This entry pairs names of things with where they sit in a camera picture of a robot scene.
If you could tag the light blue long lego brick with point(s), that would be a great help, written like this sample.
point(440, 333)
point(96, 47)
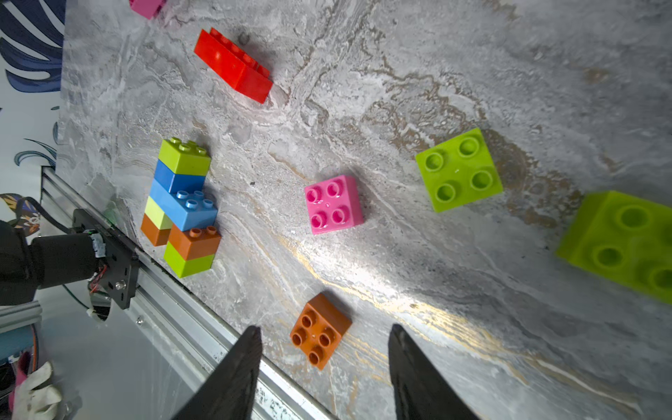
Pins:
point(186, 210)

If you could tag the pink lego brick upturned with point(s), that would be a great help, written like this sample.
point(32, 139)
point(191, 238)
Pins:
point(147, 8)

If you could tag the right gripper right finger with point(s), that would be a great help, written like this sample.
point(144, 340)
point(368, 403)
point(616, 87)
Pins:
point(419, 389)

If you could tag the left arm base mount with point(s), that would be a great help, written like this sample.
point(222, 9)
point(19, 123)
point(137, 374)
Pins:
point(120, 258)

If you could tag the red long lego brick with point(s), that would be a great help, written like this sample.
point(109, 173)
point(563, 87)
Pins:
point(243, 74)

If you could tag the pink lego brick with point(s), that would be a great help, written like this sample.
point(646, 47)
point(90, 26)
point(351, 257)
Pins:
point(333, 205)

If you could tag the orange lego brick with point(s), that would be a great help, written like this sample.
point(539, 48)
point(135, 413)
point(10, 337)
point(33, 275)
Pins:
point(195, 243)
point(319, 330)

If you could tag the aluminium front rail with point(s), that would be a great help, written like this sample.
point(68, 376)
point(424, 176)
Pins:
point(144, 361)

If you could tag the dark blue lego brick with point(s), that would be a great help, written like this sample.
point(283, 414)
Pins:
point(174, 182)

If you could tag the lime and orange lego stack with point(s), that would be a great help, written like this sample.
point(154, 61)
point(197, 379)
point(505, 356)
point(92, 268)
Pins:
point(622, 238)

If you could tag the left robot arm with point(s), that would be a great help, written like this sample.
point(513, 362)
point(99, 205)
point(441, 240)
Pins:
point(46, 262)

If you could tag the light green orange lego stack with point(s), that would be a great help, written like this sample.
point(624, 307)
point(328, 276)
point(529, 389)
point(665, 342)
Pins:
point(156, 225)

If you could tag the lime lego brick studs up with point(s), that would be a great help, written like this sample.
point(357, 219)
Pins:
point(459, 171)

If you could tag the lime green lego brick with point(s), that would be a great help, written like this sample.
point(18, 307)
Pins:
point(184, 268)

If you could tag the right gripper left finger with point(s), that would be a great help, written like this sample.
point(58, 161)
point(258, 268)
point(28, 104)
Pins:
point(229, 392)

